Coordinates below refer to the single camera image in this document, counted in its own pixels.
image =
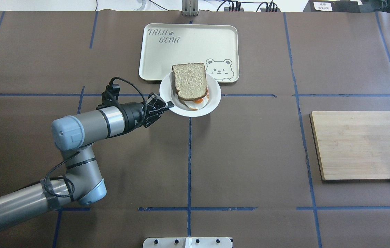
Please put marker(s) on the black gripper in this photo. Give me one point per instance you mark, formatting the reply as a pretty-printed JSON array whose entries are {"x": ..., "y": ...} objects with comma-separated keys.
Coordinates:
[{"x": 133, "y": 115}]

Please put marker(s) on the white round plate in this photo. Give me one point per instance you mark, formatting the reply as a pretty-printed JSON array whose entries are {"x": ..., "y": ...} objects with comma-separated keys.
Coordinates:
[{"x": 168, "y": 93}]

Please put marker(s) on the brown bread slice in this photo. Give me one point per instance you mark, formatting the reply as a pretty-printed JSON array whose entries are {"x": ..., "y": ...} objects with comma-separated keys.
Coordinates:
[{"x": 190, "y": 81}]

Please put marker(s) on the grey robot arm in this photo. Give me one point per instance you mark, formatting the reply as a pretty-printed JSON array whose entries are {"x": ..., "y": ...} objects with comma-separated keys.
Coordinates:
[{"x": 78, "y": 177}]

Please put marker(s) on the fried egg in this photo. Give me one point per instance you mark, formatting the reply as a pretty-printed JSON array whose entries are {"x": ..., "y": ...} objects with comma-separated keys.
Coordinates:
[{"x": 196, "y": 105}]

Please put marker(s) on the cream bear tray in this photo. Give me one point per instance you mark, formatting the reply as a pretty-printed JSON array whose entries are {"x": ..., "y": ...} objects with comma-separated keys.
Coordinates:
[{"x": 165, "y": 45}]

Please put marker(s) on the black box with labels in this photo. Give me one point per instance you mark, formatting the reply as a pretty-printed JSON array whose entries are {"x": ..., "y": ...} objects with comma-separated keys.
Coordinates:
[{"x": 338, "y": 6}]

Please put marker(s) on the wooden cutting board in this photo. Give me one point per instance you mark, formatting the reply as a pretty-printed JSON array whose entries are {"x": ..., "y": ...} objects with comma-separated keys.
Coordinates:
[{"x": 352, "y": 144}]

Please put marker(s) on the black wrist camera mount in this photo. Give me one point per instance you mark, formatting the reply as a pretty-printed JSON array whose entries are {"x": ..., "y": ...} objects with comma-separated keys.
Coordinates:
[{"x": 110, "y": 97}]

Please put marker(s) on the aluminium frame post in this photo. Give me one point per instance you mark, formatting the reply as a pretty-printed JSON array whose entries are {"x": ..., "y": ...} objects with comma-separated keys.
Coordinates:
[{"x": 190, "y": 8}]

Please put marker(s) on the white camera post with base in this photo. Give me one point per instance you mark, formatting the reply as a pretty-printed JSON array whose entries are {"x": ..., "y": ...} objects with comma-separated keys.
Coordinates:
[{"x": 188, "y": 242}]

